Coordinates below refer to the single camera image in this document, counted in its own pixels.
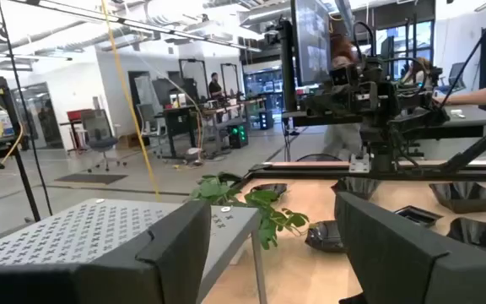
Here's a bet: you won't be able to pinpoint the black standing desk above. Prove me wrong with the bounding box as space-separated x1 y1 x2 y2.
154 104 205 160

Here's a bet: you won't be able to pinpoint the long ceiling light bar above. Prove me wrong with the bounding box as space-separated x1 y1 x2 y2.
8 0 263 54

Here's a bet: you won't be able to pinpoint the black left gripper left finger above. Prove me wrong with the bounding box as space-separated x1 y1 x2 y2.
0 199 213 304

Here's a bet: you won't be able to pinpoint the grey office chair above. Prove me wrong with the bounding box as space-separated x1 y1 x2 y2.
80 108 128 174

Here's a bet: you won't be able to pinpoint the yellow hanging cable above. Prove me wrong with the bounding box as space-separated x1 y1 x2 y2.
100 0 162 203

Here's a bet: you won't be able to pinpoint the small square black mini plate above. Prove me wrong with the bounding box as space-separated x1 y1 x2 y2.
394 204 444 228

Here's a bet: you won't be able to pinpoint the black metal stand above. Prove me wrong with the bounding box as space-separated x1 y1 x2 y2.
0 75 42 224

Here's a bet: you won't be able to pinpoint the green potted plant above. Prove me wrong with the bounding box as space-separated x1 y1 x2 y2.
189 171 311 251

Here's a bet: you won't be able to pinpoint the grey perforated metal shelf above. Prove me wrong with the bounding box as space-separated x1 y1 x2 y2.
0 197 268 304

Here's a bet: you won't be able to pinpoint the computer tower green lights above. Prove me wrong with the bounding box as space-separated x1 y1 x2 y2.
227 122 250 149

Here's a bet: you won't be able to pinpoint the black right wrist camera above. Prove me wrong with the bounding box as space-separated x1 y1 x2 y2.
329 66 356 87

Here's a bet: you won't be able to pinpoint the computer tower white lights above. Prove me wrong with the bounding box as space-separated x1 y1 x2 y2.
258 110 275 131

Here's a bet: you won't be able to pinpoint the person's forearm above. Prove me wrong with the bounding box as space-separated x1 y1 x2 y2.
435 82 486 106

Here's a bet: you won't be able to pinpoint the person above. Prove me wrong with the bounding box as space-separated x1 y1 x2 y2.
321 33 365 162
208 72 224 101

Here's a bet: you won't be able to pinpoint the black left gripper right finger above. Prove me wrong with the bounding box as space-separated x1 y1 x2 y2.
334 191 486 304

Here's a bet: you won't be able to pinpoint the silver arm base bracket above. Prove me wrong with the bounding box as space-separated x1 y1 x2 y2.
348 152 371 174

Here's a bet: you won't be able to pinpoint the grey desk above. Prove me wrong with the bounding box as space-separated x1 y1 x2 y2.
388 104 486 143

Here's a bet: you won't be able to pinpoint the black monitor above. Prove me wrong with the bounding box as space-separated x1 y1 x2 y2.
289 0 333 89

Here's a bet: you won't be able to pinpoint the dark floor mat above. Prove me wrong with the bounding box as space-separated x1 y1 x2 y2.
54 171 129 186

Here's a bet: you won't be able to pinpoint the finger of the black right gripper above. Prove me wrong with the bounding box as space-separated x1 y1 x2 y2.
304 93 356 114

